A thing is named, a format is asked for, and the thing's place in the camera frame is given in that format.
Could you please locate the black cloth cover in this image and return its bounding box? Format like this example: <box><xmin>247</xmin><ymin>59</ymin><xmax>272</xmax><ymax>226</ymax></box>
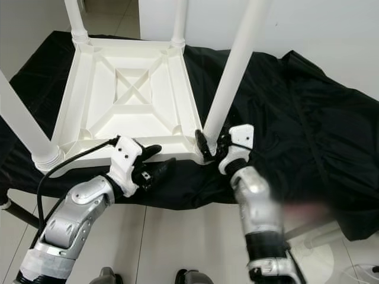
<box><xmin>0</xmin><ymin>31</ymin><xmax>379</xmax><ymax>242</ymax></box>

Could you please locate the pink soft object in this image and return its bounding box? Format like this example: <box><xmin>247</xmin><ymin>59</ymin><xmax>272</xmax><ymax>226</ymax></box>
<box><xmin>280</xmin><ymin>201</ymin><xmax>330</xmax><ymax>223</ymax></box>

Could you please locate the grey robot left foot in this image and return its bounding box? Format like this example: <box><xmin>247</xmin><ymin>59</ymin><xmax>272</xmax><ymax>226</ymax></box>
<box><xmin>97</xmin><ymin>267</ymin><xmax>123</xmax><ymax>284</ymax></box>

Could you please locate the grey robot foot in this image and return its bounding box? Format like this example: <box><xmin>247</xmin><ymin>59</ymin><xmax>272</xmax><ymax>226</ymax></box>
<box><xmin>97</xmin><ymin>267</ymin><xmax>123</xmax><ymax>284</ymax></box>
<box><xmin>174</xmin><ymin>269</ymin><xmax>218</xmax><ymax>284</ymax></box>

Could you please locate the grey robot right foot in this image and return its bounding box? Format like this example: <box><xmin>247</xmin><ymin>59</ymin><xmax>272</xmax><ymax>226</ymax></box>
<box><xmin>174</xmin><ymin>269</ymin><xmax>218</xmax><ymax>284</ymax></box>

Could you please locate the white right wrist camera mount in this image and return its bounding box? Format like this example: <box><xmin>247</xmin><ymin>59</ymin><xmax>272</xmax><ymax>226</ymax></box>
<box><xmin>217</xmin><ymin>124</ymin><xmax>255</xmax><ymax>176</ymax></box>

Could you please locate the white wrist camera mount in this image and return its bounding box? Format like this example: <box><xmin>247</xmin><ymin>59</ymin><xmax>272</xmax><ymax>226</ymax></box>
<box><xmin>217</xmin><ymin>124</ymin><xmax>255</xmax><ymax>176</ymax></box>
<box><xmin>107</xmin><ymin>135</ymin><xmax>146</xmax><ymax>198</ymax></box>

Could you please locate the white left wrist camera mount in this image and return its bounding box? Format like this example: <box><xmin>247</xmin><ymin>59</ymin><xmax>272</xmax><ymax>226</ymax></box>
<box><xmin>107</xmin><ymin>135</ymin><xmax>146</xmax><ymax>198</ymax></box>

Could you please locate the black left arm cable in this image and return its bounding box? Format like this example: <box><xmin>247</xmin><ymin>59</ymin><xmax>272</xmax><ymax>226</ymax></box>
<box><xmin>35</xmin><ymin>135</ymin><xmax>123</xmax><ymax>221</ymax></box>

